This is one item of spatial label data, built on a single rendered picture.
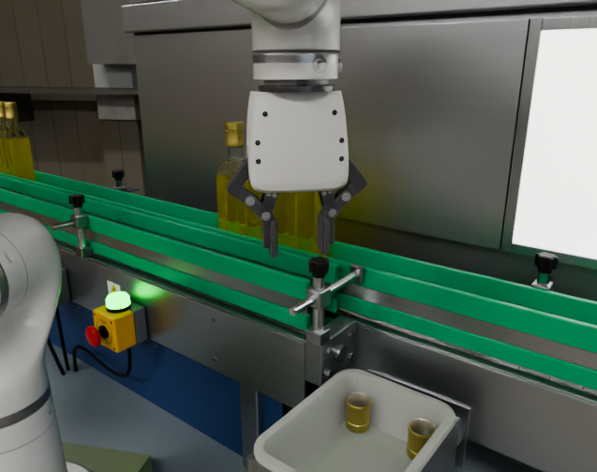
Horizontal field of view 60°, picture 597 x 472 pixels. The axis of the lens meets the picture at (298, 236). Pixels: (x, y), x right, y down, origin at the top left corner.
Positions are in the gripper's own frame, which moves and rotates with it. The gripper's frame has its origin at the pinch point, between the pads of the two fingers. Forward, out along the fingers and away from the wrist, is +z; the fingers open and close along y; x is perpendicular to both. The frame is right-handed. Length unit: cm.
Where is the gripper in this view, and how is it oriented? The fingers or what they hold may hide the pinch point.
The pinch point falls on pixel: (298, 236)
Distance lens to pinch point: 55.3
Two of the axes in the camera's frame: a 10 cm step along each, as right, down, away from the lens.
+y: -9.9, 0.6, -1.4
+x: 1.5, 3.0, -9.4
